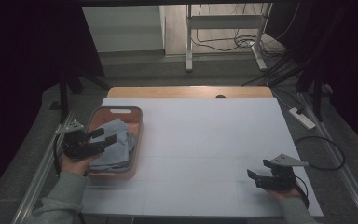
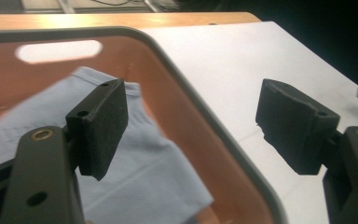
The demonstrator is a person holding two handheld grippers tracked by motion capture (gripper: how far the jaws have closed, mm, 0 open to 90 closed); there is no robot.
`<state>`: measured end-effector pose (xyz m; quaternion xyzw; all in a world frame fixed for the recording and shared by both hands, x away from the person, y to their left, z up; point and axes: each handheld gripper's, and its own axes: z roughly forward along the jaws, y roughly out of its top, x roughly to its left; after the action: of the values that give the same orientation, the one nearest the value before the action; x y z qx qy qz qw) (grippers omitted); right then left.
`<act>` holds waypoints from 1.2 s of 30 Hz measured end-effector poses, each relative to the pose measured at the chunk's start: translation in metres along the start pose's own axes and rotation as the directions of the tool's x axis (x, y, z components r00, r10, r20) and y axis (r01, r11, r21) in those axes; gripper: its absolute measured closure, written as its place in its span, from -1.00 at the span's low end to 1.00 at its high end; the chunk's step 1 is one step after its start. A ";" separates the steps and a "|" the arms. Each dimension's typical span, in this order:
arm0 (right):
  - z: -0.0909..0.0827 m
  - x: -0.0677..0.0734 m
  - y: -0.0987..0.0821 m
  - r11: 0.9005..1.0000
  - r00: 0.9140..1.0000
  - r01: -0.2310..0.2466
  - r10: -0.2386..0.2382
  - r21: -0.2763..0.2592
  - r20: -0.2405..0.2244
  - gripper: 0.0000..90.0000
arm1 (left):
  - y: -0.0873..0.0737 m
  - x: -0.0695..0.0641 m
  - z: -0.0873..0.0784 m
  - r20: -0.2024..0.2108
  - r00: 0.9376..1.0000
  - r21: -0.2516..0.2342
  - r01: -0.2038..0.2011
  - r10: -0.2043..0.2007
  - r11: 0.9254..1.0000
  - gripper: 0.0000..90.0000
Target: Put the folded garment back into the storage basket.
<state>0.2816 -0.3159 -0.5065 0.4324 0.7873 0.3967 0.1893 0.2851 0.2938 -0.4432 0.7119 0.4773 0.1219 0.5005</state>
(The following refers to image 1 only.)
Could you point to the black plug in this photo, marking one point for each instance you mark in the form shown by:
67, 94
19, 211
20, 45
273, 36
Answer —
300, 110

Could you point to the light blue cloth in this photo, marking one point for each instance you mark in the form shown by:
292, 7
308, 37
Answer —
118, 152

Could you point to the person's left hand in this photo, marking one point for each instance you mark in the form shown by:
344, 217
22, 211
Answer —
76, 165

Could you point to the black tripod stand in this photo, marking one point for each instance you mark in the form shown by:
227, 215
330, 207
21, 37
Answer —
65, 93

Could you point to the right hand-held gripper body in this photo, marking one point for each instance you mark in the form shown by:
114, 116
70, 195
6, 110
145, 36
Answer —
279, 179

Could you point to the white table cover sheet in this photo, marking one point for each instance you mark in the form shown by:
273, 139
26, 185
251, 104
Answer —
199, 137

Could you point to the wooden table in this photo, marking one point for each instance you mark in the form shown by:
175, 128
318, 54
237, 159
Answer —
189, 92

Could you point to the person's right hand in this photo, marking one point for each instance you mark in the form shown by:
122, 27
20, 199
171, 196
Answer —
284, 194

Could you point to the metal floor rail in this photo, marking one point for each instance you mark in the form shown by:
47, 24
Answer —
40, 174
341, 161

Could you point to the white power strip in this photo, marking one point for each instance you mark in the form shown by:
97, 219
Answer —
303, 118

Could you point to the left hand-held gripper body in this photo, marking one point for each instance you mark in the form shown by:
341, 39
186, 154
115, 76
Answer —
77, 143

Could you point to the white metal desk frame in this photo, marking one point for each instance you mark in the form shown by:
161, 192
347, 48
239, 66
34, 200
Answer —
223, 23

